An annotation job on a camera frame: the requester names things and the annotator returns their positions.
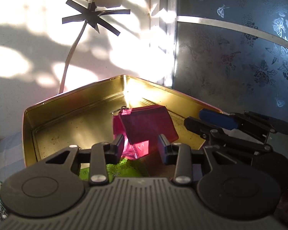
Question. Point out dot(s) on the green snack packet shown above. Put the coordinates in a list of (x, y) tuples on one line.
[(127, 168)]

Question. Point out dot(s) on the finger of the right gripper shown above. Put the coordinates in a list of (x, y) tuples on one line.
[(205, 130), (218, 119)]

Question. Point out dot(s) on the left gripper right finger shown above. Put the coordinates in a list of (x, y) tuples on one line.
[(177, 154)]

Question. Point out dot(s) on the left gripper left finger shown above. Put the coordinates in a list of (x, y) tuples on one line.
[(104, 153)]

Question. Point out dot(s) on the black tape cross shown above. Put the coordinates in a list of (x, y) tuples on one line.
[(93, 16)]

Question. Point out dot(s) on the pink macaron biscuit tin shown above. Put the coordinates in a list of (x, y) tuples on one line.
[(84, 116)]

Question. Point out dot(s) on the pink zipper pouch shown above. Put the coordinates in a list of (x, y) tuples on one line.
[(141, 127)]

